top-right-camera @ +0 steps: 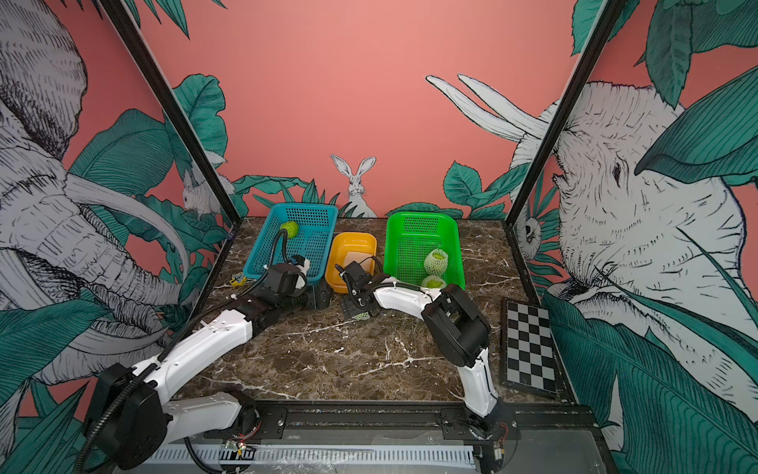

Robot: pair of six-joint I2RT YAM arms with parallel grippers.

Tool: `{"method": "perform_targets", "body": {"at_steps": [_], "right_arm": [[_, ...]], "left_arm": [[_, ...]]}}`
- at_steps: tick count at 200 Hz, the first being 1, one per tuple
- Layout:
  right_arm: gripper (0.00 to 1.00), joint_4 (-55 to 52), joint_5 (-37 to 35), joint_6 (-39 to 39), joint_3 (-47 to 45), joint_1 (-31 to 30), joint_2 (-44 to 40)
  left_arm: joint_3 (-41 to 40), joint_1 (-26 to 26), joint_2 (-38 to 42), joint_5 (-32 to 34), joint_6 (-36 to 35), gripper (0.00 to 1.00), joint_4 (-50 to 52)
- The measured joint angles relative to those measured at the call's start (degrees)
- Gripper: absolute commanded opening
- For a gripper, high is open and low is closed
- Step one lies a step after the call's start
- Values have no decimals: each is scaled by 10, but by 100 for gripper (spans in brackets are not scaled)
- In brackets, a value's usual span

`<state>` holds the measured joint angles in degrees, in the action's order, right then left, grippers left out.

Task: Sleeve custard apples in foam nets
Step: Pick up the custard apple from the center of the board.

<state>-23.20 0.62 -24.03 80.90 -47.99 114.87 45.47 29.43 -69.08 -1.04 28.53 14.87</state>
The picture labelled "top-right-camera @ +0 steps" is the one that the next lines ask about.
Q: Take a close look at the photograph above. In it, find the black left frame post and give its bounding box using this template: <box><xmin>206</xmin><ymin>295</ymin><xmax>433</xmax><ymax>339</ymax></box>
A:
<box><xmin>97</xmin><ymin>0</ymin><xmax>242</xmax><ymax>226</ymax></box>

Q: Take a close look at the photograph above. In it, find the green custard apple front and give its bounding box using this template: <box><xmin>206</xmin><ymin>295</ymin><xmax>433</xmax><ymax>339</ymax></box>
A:
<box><xmin>424</xmin><ymin>278</ymin><xmax>446</xmax><ymax>288</ymax></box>

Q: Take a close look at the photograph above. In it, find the teal plastic basket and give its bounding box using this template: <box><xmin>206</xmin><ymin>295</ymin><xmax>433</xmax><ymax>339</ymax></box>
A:
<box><xmin>243</xmin><ymin>203</ymin><xmax>338</xmax><ymax>286</ymax></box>

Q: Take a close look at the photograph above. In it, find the green custard apple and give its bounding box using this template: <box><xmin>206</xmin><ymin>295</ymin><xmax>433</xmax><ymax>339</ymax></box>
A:
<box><xmin>280</xmin><ymin>220</ymin><xmax>300</xmax><ymax>239</ymax></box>
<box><xmin>424</xmin><ymin>278</ymin><xmax>446</xmax><ymax>288</ymax></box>
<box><xmin>430</xmin><ymin>249</ymin><xmax>448</xmax><ymax>265</ymax></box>

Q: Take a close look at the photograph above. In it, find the black white checkerboard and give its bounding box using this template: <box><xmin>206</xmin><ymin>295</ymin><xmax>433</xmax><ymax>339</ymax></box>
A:
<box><xmin>499</xmin><ymin>299</ymin><xmax>558</xmax><ymax>398</ymax></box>

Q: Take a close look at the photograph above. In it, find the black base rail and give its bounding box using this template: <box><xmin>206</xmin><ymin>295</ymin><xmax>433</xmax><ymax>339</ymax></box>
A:
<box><xmin>207</xmin><ymin>400</ymin><xmax>599</xmax><ymax>444</ymax></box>

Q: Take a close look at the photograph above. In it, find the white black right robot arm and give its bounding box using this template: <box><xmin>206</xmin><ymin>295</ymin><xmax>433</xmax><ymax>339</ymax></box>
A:
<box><xmin>336</xmin><ymin>262</ymin><xmax>499</xmax><ymax>419</ymax></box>

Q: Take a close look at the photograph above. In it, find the bright green plastic basket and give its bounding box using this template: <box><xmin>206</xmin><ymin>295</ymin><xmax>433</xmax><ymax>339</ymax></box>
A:
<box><xmin>383</xmin><ymin>211</ymin><xmax>466</xmax><ymax>290</ymax></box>

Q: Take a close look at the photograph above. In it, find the yellow plastic tub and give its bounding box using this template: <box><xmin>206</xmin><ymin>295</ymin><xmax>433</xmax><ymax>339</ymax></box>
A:
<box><xmin>325</xmin><ymin>232</ymin><xmax>377</xmax><ymax>294</ymax></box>

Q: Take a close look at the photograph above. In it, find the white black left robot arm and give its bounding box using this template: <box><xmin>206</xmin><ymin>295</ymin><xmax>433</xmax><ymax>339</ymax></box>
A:
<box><xmin>73</xmin><ymin>230</ymin><xmax>311</xmax><ymax>473</ymax></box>

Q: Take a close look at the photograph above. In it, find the black right frame post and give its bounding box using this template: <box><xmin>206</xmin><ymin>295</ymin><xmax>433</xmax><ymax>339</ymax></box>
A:
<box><xmin>503</xmin><ymin>0</ymin><xmax>626</xmax><ymax>230</ymax></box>

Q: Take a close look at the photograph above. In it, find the small yellow blue object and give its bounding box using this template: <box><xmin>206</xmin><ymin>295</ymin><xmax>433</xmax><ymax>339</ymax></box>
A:
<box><xmin>230</xmin><ymin>273</ymin><xmax>247</xmax><ymax>288</ymax></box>

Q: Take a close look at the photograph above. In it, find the black frame post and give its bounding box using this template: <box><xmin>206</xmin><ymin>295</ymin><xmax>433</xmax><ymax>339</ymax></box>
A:
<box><xmin>503</xmin><ymin>0</ymin><xmax>626</xmax><ymax>230</ymax></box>
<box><xmin>97</xmin><ymin>0</ymin><xmax>242</xmax><ymax>226</ymax></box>

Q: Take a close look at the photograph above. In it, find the white foam net sleeve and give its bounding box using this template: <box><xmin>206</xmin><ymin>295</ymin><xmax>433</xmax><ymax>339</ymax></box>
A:
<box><xmin>420</xmin><ymin>275</ymin><xmax>447</xmax><ymax>288</ymax></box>

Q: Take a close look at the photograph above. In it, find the green custard apple back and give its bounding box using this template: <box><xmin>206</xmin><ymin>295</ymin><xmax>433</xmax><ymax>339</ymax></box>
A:
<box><xmin>280</xmin><ymin>220</ymin><xmax>300</xmax><ymax>239</ymax></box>

